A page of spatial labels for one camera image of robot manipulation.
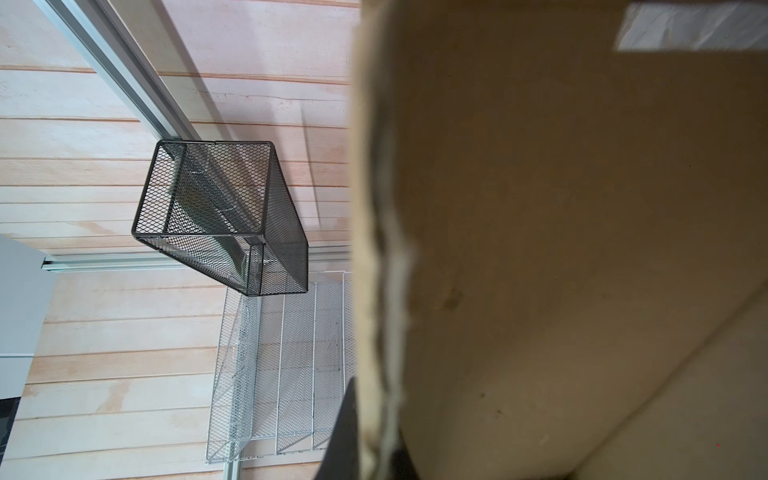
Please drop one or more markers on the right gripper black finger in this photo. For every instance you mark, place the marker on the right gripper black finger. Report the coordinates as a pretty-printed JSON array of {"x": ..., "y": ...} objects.
[{"x": 341, "y": 460}]

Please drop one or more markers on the brown cardboard box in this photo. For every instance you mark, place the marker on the brown cardboard box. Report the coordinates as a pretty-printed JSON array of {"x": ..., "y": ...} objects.
[{"x": 553, "y": 204}]

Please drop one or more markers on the white wire mesh shelf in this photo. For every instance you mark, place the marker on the white wire mesh shelf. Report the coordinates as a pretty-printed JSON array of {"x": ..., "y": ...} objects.
[{"x": 283, "y": 364}]

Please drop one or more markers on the black wire mesh basket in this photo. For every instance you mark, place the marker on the black wire mesh basket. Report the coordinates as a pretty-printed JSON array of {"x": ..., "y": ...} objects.
[{"x": 224, "y": 209}]

